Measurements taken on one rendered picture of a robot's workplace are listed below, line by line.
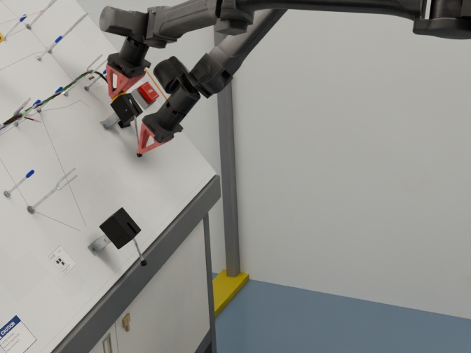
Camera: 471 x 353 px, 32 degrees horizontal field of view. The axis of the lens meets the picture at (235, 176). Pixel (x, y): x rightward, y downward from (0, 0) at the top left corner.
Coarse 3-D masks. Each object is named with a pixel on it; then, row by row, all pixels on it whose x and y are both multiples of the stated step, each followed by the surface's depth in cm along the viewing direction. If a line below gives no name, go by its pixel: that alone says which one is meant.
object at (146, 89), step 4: (144, 84) 211; (148, 84) 213; (140, 88) 209; (144, 88) 210; (148, 88) 211; (152, 88) 213; (140, 92) 211; (144, 92) 209; (148, 92) 210; (152, 92) 212; (156, 92) 213; (144, 96) 210; (148, 96) 209; (152, 96) 211; (156, 96) 212; (148, 100) 210; (152, 100) 210
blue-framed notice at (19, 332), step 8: (8, 320) 140; (16, 320) 141; (0, 328) 138; (8, 328) 139; (16, 328) 140; (24, 328) 141; (0, 336) 137; (8, 336) 138; (16, 336) 139; (24, 336) 140; (32, 336) 142; (0, 344) 136; (8, 344) 137; (16, 344) 138; (24, 344) 140; (32, 344) 141; (8, 352) 136; (16, 352) 137; (24, 352) 139
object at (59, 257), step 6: (60, 246) 160; (54, 252) 157; (60, 252) 159; (66, 252) 160; (54, 258) 156; (60, 258) 158; (66, 258) 159; (72, 258) 160; (60, 264) 157; (66, 264) 158; (72, 264) 159; (60, 270) 156; (66, 270) 157
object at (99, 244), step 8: (112, 216) 161; (120, 216) 162; (128, 216) 164; (104, 224) 162; (112, 224) 161; (120, 224) 161; (128, 224) 163; (136, 224) 165; (104, 232) 162; (112, 232) 162; (120, 232) 161; (128, 232) 161; (136, 232) 163; (96, 240) 168; (104, 240) 165; (112, 240) 163; (120, 240) 162; (128, 240) 161; (88, 248) 165; (96, 248) 166; (120, 248) 163; (144, 264) 164
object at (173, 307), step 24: (192, 240) 216; (168, 264) 201; (192, 264) 217; (144, 288) 188; (168, 288) 202; (192, 288) 218; (144, 312) 189; (168, 312) 203; (192, 312) 220; (120, 336) 177; (144, 336) 190; (168, 336) 205; (192, 336) 221
